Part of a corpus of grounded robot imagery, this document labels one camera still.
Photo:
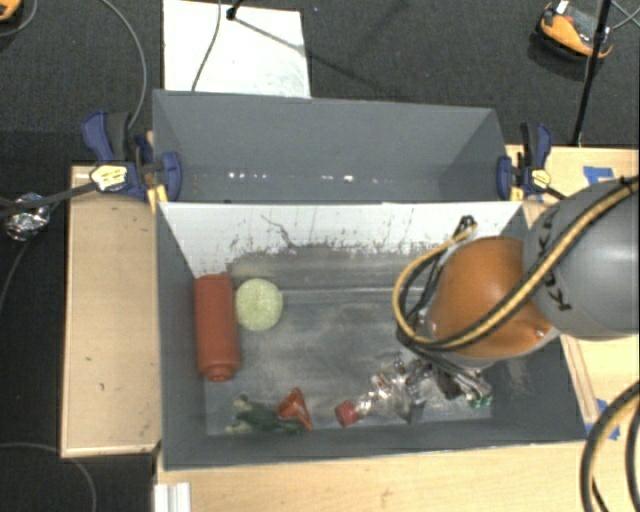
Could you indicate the clear plastic bottle red cap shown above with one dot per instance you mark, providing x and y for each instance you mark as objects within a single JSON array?
[{"x": 385, "y": 400}]

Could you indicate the red-orange plastic clip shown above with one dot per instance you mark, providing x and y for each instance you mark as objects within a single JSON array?
[{"x": 291, "y": 407}]

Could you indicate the green toy animal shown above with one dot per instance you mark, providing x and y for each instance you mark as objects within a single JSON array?
[{"x": 260, "y": 420}]

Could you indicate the yellow-green round sponge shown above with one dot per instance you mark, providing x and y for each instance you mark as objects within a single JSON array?
[{"x": 259, "y": 304}]

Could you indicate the red-brown squeeze bottle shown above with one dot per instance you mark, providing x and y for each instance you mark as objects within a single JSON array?
[{"x": 216, "y": 325}]

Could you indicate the grey metal bin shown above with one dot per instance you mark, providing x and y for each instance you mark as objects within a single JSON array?
[{"x": 320, "y": 150}]

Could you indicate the pale wood board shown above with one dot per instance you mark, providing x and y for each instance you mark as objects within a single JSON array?
[{"x": 110, "y": 320}]

